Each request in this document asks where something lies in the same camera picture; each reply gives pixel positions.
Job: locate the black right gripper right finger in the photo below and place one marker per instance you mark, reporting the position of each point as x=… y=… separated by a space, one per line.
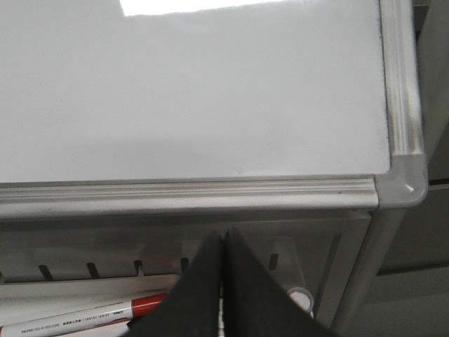
x=253 y=303

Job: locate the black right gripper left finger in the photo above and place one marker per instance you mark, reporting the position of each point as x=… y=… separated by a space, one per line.
x=192 y=305

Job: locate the red capped whiteboard marker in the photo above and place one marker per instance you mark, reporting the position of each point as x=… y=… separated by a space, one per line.
x=81 y=320

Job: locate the clear acrylic marker tray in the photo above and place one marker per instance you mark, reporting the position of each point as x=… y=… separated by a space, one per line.
x=27 y=300

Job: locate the white whiteboard with aluminium frame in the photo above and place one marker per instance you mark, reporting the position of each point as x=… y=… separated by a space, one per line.
x=122 y=107

